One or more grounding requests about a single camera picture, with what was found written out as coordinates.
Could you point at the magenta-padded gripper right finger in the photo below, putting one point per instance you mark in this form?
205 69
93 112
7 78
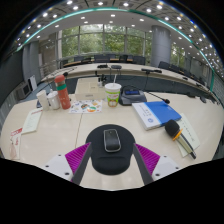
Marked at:
163 166

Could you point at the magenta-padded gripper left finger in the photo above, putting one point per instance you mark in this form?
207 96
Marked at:
60 165

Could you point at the black computer mouse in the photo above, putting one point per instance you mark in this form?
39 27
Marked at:
112 140

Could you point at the black mouse pad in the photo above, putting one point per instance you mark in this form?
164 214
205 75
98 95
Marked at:
110 163

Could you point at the white paper sheet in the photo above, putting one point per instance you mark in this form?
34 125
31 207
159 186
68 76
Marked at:
191 133

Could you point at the white booklet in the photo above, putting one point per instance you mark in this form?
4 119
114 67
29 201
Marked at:
32 120

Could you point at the blue and white book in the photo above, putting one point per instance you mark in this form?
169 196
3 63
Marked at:
163 111

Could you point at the colourful sticker sheet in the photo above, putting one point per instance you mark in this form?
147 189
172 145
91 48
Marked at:
85 106

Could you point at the tall white cup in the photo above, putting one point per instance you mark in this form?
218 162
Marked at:
42 100

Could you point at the red bottle with green band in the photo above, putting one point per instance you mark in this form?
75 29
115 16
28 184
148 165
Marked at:
64 96

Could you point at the conference microphone base unit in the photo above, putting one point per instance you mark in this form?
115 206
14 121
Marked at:
131 97

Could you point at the beige cardboard box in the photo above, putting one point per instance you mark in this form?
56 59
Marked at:
88 91

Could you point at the white standing sign board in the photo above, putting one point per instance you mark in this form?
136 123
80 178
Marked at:
33 82

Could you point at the paper drink cup with straw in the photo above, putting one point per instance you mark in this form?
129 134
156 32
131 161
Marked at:
112 95

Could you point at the long curved conference desk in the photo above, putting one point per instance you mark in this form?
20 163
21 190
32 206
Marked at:
86 68

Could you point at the dark office chairs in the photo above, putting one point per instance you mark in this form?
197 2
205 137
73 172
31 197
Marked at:
138 60

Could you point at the ceiling lights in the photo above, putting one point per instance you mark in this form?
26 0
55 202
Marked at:
100 3

